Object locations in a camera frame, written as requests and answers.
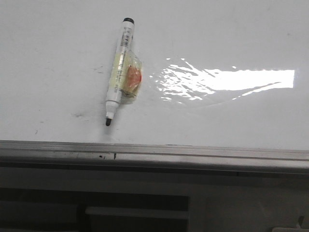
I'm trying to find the white whiteboard marker with tape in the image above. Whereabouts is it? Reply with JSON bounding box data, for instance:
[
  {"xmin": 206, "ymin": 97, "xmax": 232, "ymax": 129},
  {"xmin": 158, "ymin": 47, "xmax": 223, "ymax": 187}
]
[{"xmin": 105, "ymin": 17, "xmax": 142, "ymax": 126}]

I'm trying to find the white whiteboard with aluminium frame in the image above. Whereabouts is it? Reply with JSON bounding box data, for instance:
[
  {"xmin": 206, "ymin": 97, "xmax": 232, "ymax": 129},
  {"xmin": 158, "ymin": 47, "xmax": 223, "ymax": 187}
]
[{"xmin": 0, "ymin": 0, "xmax": 309, "ymax": 173}]

